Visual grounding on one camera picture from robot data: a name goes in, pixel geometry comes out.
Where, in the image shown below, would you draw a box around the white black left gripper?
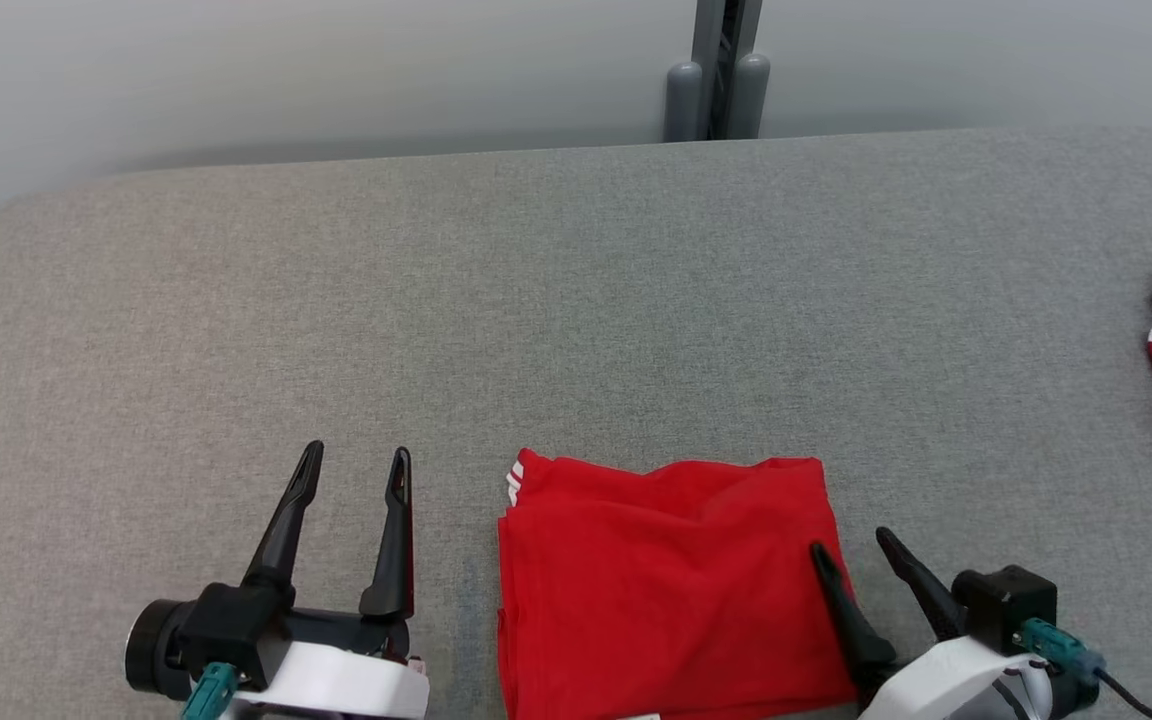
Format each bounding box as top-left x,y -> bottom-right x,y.
224,440 -> 431,720

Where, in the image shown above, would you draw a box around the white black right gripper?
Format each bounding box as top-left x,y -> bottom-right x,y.
809,527 -> 1057,720

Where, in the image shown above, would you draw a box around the red Bulls T-shirt white sleeves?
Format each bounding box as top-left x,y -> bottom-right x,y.
496,448 -> 862,720

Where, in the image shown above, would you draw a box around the right teal plug black cable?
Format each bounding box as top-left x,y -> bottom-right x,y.
1014,617 -> 1152,720

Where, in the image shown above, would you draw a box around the teal plug black cable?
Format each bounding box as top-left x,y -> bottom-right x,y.
181,662 -> 239,720
1014,617 -> 1152,720

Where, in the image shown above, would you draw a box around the left teal plug black cable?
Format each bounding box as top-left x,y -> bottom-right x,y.
181,662 -> 239,720

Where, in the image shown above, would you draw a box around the grey metal post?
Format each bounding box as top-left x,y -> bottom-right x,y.
663,0 -> 771,143

